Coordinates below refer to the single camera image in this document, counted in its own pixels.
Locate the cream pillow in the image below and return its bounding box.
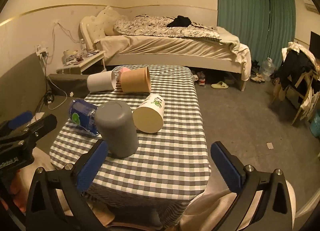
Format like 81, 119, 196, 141
95, 6, 129, 36

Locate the pink cup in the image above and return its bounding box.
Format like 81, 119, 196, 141
119, 67, 131, 74

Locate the light green slipper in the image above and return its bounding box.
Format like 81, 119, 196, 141
211, 81, 229, 89

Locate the grey white checkered tablecloth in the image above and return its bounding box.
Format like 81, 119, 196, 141
49, 64, 212, 228

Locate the brown paper cup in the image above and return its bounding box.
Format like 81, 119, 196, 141
120, 67, 151, 93

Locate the floral patterned quilt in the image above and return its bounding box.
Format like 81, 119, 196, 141
114, 15, 221, 42

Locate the white bedside table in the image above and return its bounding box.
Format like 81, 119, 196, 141
56, 50, 106, 75

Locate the white cup green print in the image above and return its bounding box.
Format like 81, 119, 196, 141
132, 94, 165, 134

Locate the white paper scrap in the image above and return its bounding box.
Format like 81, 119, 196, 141
266, 143, 274, 150

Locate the wooden chair with clothes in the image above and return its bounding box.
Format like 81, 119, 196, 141
272, 42, 319, 122

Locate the teal curtain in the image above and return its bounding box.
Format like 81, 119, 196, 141
217, 0, 296, 67

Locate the bed with beige sheet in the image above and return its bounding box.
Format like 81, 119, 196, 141
80, 7, 251, 91

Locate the white wall power strip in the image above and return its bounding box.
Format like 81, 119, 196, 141
35, 43, 48, 58

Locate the large clear water jug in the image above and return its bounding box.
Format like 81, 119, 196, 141
260, 57, 276, 82

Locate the sneaker under bed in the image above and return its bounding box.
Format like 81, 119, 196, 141
197, 72, 206, 86

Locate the plain white cup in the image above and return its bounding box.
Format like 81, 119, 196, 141
87, 70, 117, 93

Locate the black garment on bed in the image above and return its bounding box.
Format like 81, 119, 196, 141
167, 16, 191, 27

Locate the beige trousers leg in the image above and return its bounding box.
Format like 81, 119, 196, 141
179, 181, 296, 230

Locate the grey plastic cup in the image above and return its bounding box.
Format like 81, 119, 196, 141
94, 101, 139, 158

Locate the blue transparent plastic cup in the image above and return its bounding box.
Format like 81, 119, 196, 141
68, 99, 99, 135

